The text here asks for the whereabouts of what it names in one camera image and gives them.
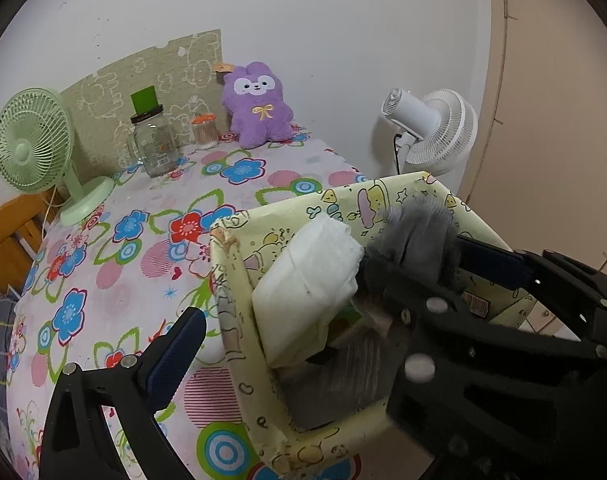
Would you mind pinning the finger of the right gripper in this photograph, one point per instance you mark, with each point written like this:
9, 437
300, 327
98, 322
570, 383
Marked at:
408, 312
573, 291

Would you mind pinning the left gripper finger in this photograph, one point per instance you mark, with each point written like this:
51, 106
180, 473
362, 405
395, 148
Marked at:
76, 441

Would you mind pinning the grey drawstring pouch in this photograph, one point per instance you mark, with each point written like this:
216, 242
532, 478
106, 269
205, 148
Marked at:
420, 237

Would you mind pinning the white pad pack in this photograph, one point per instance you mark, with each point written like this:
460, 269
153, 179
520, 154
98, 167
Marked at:
313, 278

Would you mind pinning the yellow cartoon storage box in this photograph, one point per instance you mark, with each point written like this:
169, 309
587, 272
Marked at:
296, 438

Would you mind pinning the green orange tissue pack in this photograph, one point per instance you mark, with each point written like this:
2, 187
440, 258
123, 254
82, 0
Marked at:
346, 318

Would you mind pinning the floral tablecloth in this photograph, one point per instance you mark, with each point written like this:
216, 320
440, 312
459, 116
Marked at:
108, 286

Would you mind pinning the beige door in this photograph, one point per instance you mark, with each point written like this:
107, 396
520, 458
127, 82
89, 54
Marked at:
538, 172

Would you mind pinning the white standing fan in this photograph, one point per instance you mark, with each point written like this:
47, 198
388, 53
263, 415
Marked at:
435, 132

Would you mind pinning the glass mason jar mug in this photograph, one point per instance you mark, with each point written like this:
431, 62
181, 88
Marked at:
151, 142

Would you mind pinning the green desk fan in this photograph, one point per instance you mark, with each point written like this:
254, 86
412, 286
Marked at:
36, 144

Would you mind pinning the purple bunny plush toy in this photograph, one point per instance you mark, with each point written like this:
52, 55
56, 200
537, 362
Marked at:
252, 95

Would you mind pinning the cotton swab jar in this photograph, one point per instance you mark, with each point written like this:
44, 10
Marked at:
205, 131

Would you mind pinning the green patterned cardboard panel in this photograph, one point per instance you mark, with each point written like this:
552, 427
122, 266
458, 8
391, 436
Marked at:
178, 78

